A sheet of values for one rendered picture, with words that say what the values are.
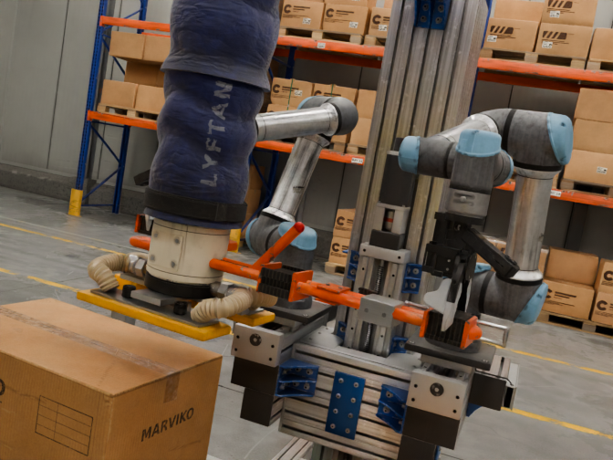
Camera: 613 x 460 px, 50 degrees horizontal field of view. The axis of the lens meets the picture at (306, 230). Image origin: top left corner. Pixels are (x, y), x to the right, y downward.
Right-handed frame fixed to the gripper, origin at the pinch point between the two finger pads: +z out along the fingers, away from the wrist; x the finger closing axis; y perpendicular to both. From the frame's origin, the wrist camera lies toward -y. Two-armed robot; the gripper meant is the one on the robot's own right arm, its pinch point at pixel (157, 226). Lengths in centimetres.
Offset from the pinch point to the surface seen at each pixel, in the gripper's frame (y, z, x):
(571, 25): 10, -233, 685
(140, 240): 18.6, -1.0, -28.7
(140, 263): 18.4, 4.5, -27.5
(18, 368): 7, 29, -47
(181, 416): 32, 38, -22
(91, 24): -775, -191, 724
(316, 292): 64, 0, -29
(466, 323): 94, -2, -30
